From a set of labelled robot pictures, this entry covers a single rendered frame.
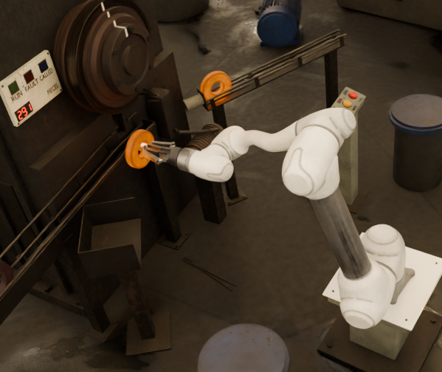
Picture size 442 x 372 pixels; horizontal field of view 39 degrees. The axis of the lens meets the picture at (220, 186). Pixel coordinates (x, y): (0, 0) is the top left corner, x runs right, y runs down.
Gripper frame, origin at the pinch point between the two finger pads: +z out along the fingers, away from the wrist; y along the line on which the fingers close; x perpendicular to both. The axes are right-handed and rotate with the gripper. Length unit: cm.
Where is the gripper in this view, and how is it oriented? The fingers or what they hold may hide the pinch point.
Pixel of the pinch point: (139, 145)
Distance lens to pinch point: 253.0
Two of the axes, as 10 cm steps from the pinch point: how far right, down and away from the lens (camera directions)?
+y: 5.0, -6.1, 6.2
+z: -8.6, -2.6, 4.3
